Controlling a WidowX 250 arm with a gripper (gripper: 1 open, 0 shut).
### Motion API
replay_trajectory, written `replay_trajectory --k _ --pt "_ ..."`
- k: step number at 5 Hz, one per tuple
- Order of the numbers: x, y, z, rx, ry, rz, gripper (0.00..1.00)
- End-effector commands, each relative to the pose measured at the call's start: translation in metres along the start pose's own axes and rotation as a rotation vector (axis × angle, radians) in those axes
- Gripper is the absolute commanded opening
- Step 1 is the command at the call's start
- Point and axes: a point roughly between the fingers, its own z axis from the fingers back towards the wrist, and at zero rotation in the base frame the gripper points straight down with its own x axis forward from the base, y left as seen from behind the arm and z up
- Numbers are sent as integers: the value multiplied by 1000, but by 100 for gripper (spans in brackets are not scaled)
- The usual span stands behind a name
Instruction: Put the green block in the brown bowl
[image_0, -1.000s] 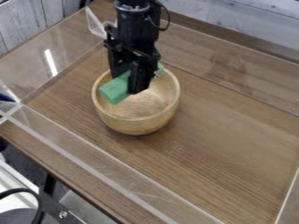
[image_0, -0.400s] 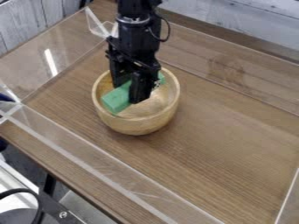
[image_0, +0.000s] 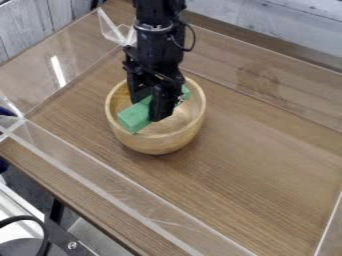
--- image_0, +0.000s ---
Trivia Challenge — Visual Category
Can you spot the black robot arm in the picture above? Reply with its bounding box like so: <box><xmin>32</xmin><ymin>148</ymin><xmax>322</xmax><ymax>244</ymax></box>
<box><xmin>123</xmin><ymin>0</ymin><xmax>186</xmax><ymax>122</ymax></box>

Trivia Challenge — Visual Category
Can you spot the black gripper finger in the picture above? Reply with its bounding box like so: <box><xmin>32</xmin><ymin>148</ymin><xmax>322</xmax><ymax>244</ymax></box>
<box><xmin>149</xmin><ymin>79</ymin><xmax>183</xmax><ymax>122</ymax></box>
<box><xmin>124</xmin><ymin>61</ymin><xmax>150</xmax><ymax>103</ymax></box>

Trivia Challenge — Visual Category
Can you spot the clear acrylic corner bracket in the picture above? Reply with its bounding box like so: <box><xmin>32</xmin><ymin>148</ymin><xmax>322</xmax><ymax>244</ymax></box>
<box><xmin>96</xmin><ymin>8</ymin><xmax>137</xmax><ymax>46</ymax></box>

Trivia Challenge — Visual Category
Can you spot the green rectangular block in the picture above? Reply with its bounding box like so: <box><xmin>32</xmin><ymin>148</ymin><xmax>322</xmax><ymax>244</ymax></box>
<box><xmin>116</xmin><ymin>84</ymin><xmax>191</xmax><ymax>134</ymax></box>

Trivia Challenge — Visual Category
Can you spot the black table leg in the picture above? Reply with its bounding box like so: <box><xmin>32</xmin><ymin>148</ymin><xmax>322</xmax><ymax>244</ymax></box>
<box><xmin>50</xmin><ymin>199</ymin><xmax>66</xmax><ymax>225</ymax></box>

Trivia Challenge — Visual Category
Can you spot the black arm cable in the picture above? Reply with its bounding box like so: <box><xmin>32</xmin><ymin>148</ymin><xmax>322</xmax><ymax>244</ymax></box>
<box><xmin>169</xmin><ymin>19</ymin><xmax>198</xmax><ymax>53</ymax></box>

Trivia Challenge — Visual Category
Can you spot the brown wooden bowl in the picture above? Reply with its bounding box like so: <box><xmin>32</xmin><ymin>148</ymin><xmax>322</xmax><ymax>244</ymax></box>
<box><xmin>104</xmin><ymin>79</ymin><xmax>207</xmax><ymax>155</ymax></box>

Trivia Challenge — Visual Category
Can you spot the clear acrylic tray wall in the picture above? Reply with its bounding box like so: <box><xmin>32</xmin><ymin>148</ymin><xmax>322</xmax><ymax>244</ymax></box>
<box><xmin>0</xmin><ymin>2</ymin><xmax>342</xmax><ymax>256</ymax></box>

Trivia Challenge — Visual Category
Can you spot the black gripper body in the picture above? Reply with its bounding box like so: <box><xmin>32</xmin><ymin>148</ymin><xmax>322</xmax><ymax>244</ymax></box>
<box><xmin>123</xmin><ymin>21</ymin><xmax>186</xmax><ymax>85</ymax></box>

